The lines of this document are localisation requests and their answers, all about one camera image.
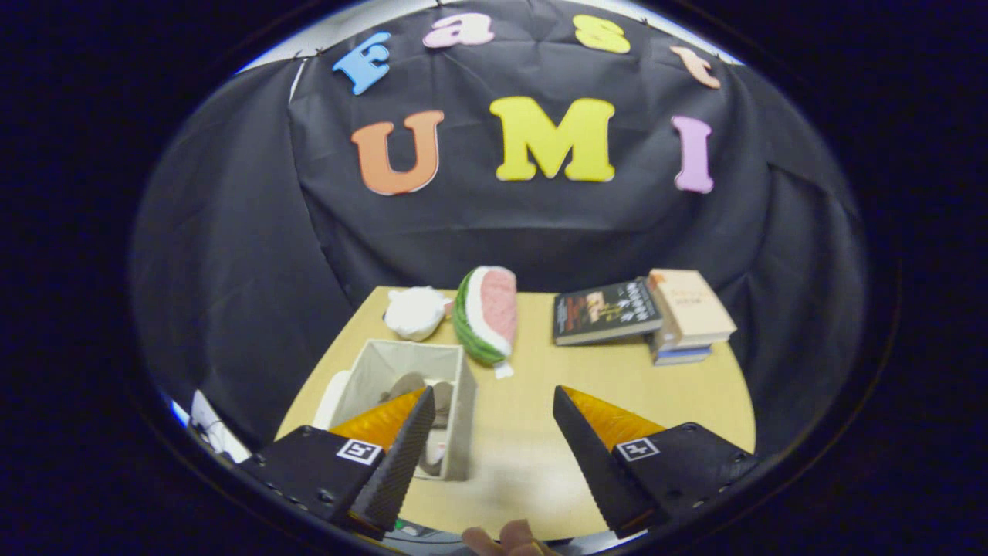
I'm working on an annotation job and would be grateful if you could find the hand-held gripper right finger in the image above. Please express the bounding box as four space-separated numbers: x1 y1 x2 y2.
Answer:
553 385 761 540

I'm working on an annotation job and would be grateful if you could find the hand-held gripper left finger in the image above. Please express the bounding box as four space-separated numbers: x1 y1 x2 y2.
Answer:
235 386 437 541

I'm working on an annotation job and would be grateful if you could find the brown shoe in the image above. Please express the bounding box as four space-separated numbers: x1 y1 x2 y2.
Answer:
384 372 428 404
421 381 456 476

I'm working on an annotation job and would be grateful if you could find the cream fabric storage box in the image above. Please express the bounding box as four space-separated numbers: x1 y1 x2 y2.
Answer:
328 338 478 482

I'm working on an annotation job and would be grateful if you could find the blue book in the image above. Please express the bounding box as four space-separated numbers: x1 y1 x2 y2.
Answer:
652 344 713 367

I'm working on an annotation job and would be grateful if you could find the white plush toy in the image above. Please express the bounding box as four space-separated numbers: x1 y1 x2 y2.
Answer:
384 286 453 342

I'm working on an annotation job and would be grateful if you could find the black book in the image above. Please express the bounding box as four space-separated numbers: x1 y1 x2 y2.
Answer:
553 278 663 347

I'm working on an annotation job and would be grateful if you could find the watermelon slice plush toy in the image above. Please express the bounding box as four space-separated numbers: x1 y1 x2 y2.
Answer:
452 266 518 379

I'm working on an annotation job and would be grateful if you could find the beige book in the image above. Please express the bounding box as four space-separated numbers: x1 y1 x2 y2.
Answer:
647 268 738 350

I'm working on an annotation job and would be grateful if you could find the white paper sheet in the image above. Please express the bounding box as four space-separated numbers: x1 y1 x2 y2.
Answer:
189 390 252 463

